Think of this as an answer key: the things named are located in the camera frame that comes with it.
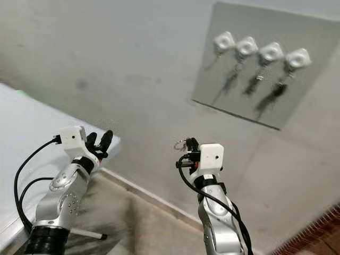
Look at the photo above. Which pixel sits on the grey wall board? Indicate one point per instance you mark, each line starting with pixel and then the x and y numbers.
pixel 319 26

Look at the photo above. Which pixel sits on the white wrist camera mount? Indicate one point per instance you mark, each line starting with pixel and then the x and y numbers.
pixel 211 158
pixel 73 141

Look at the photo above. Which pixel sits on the white wall hook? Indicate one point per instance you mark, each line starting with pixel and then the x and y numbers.
pixel 298 57
pixel 224 41
pixel 247 47
pixel 271 51

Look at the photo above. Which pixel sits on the white folding table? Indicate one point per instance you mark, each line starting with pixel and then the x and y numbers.
pixel 32 127

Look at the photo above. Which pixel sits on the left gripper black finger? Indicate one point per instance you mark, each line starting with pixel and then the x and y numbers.
pixel 92 139
pixel 107 141

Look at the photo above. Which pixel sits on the red-brown ribbed mat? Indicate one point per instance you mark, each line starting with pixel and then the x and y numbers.
pixel 311 234

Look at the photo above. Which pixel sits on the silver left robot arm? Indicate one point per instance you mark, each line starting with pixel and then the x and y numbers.
pixel 61 204

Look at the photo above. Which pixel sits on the white baseboard strip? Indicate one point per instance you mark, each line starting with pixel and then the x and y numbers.
pixel 164 204

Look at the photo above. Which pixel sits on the small green object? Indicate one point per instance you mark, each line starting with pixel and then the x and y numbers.
pixel 24 94

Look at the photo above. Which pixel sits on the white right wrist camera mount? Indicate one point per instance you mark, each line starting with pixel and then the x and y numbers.
pixel 211 158

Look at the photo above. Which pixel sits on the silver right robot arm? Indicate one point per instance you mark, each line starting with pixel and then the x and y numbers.
pixel 218 228

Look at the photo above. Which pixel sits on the hanging key set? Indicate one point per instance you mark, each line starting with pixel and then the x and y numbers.
pixel 285 78
pixel 260 74

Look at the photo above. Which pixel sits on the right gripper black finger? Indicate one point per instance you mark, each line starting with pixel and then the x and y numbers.
pixel 195 146
pixel 189 145

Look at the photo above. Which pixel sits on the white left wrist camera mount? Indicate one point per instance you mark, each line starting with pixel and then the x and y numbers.
pixel 73 141

